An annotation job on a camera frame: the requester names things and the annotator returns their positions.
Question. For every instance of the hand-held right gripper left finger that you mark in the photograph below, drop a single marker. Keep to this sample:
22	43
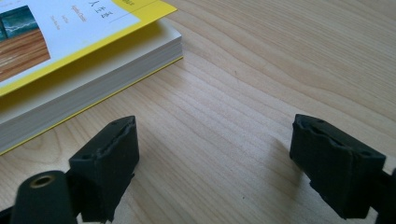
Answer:
106	165

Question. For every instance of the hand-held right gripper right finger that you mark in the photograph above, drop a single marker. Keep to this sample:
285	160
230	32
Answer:
336	168

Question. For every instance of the yellow paperback book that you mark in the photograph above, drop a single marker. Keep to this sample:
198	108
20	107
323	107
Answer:
71	62

